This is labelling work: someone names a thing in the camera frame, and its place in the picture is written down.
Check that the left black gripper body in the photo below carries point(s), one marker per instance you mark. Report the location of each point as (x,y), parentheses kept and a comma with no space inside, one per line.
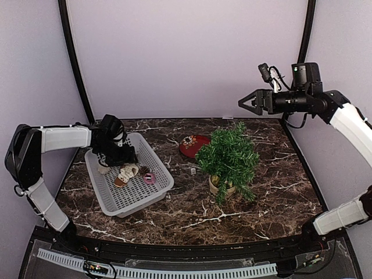
(118,156)

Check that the right black frame post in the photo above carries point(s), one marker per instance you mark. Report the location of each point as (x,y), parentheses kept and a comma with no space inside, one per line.
(307,30)

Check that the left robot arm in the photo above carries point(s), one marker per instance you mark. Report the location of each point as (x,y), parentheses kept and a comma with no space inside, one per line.
(29,143)

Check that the knit doll ornament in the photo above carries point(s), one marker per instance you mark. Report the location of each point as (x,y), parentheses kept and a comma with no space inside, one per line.
(127,171)

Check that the red floral plate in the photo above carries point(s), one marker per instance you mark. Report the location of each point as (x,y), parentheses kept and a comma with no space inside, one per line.
(190,145)

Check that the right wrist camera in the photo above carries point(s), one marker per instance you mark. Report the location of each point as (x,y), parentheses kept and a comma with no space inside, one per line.
(272,76)

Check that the beige fluffy ornament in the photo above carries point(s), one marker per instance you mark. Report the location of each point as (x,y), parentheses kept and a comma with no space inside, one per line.
(103,169)

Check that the white cable duct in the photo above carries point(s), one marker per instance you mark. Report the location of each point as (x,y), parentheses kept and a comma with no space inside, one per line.
(154,269)

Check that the brown pine cone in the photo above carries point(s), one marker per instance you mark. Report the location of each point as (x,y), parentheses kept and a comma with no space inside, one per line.
(143,170)

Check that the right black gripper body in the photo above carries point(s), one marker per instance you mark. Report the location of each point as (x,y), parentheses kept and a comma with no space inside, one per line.
(269,94)

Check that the small potted christmas tree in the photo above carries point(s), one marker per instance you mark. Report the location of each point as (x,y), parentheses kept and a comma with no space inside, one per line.
(231,159)

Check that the pink ball ornament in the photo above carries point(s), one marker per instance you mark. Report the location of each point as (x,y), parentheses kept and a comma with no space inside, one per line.
(149,178)

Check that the white plastic basket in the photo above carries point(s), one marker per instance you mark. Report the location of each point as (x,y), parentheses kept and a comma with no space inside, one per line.
(138,193)

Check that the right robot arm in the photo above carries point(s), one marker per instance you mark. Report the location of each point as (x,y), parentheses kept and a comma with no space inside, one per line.
(308,96)

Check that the black front rail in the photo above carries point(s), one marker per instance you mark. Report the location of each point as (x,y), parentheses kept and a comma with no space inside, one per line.
(278,249)

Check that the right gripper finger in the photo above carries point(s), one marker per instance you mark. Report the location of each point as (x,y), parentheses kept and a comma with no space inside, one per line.
(249,100)
(254,109)

